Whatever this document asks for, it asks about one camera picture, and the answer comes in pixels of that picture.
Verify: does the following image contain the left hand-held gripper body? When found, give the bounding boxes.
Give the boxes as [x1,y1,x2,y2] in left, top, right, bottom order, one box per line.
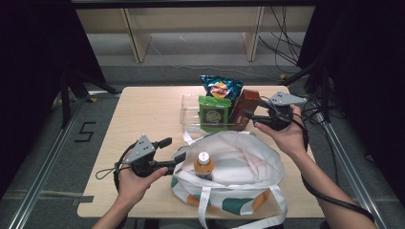
[121,134,170,178]

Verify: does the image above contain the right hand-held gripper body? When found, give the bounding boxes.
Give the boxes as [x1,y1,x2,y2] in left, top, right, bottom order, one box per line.
[266,91,309,132]

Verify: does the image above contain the brown cookie box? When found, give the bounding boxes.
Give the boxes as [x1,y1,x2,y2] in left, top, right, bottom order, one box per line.
[228,89,262,132]

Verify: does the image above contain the clear plastic tray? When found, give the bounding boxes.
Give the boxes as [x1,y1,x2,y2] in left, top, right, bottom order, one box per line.
[179,94,251,132]

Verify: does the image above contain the green snack packet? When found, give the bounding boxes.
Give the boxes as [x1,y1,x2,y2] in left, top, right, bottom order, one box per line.
[198,94,232,133]

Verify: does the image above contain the blue potato chips bag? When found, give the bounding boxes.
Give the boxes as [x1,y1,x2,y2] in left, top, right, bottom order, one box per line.
[199,74,245,102]

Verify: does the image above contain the white tote bag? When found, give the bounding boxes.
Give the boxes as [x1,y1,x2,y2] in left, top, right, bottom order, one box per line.
[170,127,288,229]

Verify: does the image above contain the person's right hand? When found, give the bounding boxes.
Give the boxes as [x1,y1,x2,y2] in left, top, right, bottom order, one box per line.
[254,104,309,156]

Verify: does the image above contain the person's left hand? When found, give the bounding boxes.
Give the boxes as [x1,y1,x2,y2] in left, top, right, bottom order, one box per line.
[117,166,169,208]

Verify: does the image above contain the orange drink bottle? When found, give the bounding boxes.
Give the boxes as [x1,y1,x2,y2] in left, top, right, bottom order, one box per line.
[193,151,215,180]

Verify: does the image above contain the black metal stand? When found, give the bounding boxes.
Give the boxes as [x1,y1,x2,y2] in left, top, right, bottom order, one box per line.
[59,68,122,129]
[281,58,332,123]

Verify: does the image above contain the black curtain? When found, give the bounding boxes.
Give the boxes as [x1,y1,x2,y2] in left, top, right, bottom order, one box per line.
[0,0,108,199]
[297,0,405,204]

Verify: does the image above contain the beige wooden desk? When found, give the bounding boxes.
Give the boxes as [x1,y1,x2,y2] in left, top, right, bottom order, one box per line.
[71,0,319,64]

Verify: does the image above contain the left hand-held gripper black cable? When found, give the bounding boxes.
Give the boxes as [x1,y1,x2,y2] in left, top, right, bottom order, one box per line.
[95,142,138,192]

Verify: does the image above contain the hand-held gripper black cable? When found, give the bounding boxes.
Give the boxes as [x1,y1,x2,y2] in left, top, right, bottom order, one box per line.
[95,142,138,192]
[264,96,375,222]

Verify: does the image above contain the black floor cables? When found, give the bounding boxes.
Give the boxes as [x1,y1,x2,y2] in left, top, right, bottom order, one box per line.
[300,94,332,127]

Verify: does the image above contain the white floor cable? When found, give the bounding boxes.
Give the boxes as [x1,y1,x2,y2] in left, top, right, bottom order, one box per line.
[147,39,283,82]

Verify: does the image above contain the aluminium floor rail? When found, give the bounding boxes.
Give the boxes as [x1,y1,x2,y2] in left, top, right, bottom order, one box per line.
[323,120,388,229]
[8,94,92,229]
[85,91,123,96]

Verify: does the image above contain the bundle of black hanging cables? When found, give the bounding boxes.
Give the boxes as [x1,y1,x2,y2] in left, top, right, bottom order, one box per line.
[257,6,304,74]

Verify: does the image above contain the right hand-held gripper black cable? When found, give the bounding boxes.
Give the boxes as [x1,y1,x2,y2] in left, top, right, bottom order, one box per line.
[264,96,375,222]

